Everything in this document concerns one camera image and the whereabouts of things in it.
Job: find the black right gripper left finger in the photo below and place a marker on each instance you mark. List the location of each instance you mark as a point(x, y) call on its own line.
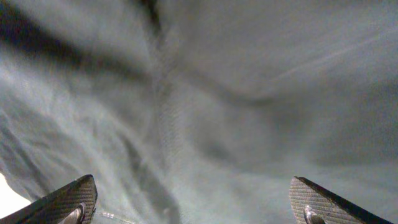
point(74, 203)

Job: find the black shorts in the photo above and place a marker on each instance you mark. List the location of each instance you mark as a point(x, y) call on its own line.
point(201, 111)

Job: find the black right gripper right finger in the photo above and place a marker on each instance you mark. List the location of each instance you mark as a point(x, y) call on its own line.
point(313, 204)

